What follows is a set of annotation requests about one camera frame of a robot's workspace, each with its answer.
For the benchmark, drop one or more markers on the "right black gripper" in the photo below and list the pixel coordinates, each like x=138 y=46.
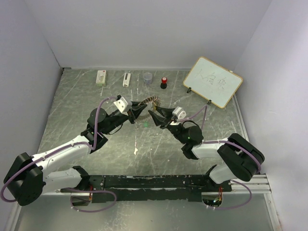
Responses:
x=160 y=120

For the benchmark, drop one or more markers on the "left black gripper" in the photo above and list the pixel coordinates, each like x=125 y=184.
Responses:
x=137 y=112

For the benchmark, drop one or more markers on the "green tagged key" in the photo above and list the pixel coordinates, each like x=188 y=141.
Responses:
x=146 y=124

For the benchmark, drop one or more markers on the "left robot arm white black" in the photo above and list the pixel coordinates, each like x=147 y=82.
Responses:
x=31 y=176

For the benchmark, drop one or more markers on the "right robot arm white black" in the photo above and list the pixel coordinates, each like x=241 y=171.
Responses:
x=241 y=160

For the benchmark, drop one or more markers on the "white stapler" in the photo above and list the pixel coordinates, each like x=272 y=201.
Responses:
x=126 y=80

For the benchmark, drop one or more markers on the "red black stamp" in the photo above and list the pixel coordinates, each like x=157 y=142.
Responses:
x=163 y=84

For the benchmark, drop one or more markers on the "clear cup of paperclips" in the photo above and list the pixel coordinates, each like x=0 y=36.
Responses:
x=148 y=78

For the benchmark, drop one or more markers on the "green white staples box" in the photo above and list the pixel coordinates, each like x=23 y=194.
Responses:
x=101 y=78

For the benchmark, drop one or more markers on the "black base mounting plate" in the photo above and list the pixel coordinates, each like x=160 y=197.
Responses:
x=156 y=187

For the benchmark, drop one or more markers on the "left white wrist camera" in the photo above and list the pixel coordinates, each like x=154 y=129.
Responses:
x=123 y=105

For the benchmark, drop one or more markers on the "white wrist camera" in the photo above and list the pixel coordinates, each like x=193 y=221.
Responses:
x=123 y=105
x=179 y=113

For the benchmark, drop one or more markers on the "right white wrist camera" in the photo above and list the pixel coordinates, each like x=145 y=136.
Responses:
x=179 y=113

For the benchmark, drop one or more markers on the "small whiteboard yellow frame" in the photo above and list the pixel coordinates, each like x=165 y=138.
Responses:
x=212 y=82

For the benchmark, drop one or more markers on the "aluminium rail frame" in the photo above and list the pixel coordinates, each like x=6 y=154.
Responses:
x=258 y=184

